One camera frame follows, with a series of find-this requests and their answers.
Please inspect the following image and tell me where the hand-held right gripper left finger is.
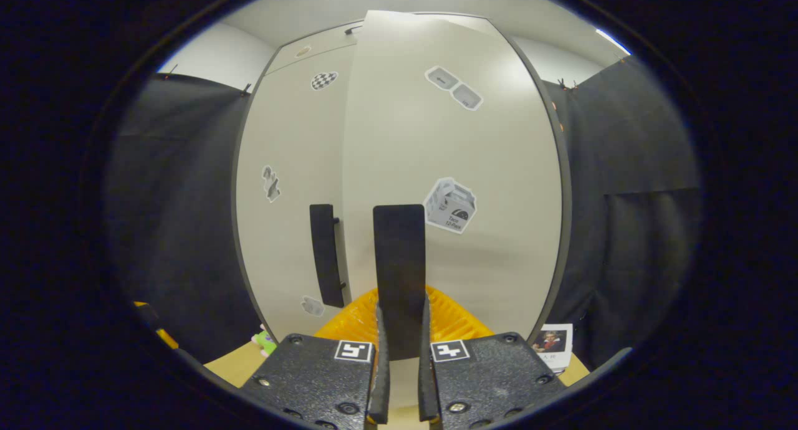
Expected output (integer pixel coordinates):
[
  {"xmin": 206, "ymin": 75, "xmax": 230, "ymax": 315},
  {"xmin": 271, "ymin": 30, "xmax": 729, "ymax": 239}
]
[{"xmin": 240, "ymin": 287, "xmax": 391, "ymax": 430}]

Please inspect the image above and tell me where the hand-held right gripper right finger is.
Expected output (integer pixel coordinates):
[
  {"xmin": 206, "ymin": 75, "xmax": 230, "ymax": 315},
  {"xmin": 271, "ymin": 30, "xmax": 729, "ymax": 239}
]
[{"xmin": 416, "ymin": 285, "xmax": 568, "ymax": 430}]

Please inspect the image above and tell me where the grey double-door shoe cabinet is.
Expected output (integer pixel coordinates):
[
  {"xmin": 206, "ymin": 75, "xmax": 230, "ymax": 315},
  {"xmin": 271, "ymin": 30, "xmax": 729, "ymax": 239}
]
[{"xmin": 232, "ymin": 9, "xmax": 573, "ymax": 356}]

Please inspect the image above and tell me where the stack of booklets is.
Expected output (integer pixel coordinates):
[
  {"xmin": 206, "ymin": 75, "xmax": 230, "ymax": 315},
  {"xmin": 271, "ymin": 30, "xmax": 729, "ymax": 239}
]
[{"xmin": 532, "ymin": 323, "xmax": 574, "ymax": 375}]

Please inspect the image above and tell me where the green pink soft toy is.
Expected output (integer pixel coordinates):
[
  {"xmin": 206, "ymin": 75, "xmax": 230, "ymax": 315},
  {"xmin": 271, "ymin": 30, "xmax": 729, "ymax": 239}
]
[{"xmin": 251, "ymin": 324, "xmax": 278, "ymax": 358}]

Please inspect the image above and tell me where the grey shoe cabinet door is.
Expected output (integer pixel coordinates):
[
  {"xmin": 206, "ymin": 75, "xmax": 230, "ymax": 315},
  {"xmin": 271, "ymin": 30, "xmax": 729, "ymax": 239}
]
[
  {"xmin": 340, "ymin": 9, "xmax": 565, "ymax": 362},
  {"xmin": 234, "ymin": 44, "xmax": 357, "ymax": 343}
]

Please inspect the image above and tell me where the small ceiling light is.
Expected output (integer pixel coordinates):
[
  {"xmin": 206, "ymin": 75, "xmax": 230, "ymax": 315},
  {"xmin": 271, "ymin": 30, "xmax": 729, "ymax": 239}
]
[{"xmin": 595, "ymin": 28, "xmax": 630, "ymax": 55}]

